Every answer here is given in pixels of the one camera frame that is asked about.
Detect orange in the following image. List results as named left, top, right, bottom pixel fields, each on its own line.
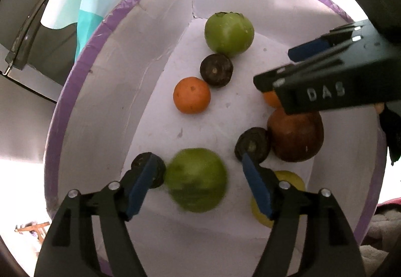
left=173, top=76, right=211, bottom=114
left=262, top=91, right=284, bottom=109

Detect purple round box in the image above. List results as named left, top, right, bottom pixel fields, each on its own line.
left=44, top=0, right=387, bottom=277

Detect small wooden frame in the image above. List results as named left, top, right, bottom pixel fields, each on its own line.
left=14, top=221, right=51, bottom=243

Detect brown-red apple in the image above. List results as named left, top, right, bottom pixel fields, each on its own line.
left=267, top=108, right=324, bottom=162

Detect green round fruit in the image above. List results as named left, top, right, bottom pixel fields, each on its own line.
left=163, top=147, right=228, bottom=213

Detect dark round fruit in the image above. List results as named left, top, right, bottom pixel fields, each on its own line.
left=131, top=152, right=166, bottom=189
left=200, top=53, right=234, bottom=88
left=234, top=127, right=271, bottom=165

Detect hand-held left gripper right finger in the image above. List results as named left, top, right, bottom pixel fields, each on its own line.
left=242, top=153, right=367, bottom=277

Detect green persimmon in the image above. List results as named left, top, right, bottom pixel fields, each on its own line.
left=204, top=11, right=255, bottom=57

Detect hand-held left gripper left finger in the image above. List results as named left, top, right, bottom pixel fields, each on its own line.
left=34, top=152, right=160, bottom=277

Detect grey fuzzy cloth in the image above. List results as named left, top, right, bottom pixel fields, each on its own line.
left=360, top=213, right=401, bottom=265

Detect steel refrigerator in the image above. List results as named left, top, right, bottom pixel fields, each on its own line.
left=0, top=0, right=79, bottom=105

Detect yellow-green apple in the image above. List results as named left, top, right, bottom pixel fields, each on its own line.
left=251, top=170, right=306, bottom=229

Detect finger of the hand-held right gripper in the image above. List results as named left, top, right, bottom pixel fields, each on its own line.
left=288, top=20, right=376, bottom=62
left=253, top=57, right=345, bottom=93

